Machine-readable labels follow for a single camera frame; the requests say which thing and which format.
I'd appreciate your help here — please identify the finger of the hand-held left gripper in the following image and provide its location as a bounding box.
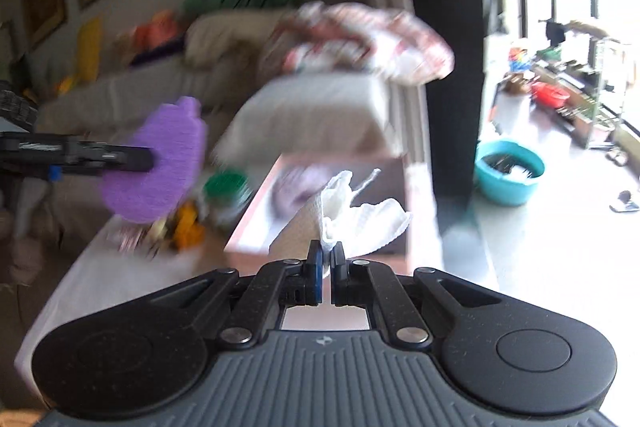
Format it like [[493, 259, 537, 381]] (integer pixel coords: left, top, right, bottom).
[[0, 132, 156, 182]]

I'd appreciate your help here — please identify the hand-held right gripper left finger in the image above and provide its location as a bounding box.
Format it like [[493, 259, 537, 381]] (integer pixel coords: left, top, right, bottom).
[[150, 241, 324, 349]]

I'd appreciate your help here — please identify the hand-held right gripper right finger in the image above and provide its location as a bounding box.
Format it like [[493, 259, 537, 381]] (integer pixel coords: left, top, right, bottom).
[[330, 242, 497, 349]]

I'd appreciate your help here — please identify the purple textured cloth pad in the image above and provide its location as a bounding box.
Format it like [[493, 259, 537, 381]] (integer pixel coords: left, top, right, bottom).
[[98, 96, 208, 225]]

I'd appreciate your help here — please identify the white waffle cloth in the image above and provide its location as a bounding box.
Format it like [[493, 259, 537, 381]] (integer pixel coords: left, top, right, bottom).
[[319, 168, 415, 259]]

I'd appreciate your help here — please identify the pink shallow box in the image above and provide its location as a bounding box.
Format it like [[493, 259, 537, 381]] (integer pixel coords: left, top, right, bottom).
[[224, 154, 417, 264]]

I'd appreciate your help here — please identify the beige sofa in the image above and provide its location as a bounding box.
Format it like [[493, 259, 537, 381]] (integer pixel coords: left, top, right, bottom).
[[36, 54, 266, 145]]

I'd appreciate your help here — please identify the lilac cloth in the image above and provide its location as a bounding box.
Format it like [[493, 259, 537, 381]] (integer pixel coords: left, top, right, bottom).
[[271, 166, 328, 220]]

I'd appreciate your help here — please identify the yellow cushion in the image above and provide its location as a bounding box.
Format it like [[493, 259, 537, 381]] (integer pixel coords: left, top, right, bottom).
[[74, 16, 104, 84]]

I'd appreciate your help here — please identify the orange small toy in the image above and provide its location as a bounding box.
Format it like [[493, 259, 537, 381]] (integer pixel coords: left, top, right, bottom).
[[169, 201, 207, 252]]

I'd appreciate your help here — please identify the green lidded jar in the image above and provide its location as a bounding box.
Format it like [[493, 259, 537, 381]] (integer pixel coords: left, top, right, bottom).
[[201, 170, 254, 234]]

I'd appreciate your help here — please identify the orange plush toy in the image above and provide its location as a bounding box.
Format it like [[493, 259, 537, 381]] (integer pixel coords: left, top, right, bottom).
[[131, 11, 185, 54]]

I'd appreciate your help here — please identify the white folded towel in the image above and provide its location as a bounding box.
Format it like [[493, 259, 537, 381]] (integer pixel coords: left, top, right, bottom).
[[211, 73, 407, 168]]

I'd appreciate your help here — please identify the beige pillow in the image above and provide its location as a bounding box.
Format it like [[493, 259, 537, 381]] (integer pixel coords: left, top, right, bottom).
[[184, 9, 301, 68]]

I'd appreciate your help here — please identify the teal plastic basin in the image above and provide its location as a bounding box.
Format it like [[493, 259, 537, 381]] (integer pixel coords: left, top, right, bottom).
[[473, 139, 547, 208]]

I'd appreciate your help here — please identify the red white patterned cloth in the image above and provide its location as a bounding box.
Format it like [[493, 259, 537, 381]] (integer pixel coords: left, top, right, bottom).
[[264, 1, 457, 86]]

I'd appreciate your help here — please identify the black pillar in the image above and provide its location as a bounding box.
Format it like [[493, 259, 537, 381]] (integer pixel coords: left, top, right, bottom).
[[396, 0, 490, 230]]

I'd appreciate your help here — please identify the red plastic basin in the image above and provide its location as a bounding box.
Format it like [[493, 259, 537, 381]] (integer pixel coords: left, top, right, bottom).
[[530, 81, 572, 108]]

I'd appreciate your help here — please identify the metal wire rack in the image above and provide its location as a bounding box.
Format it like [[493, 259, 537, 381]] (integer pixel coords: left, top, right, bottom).
[[581, 36, 632, 151]]

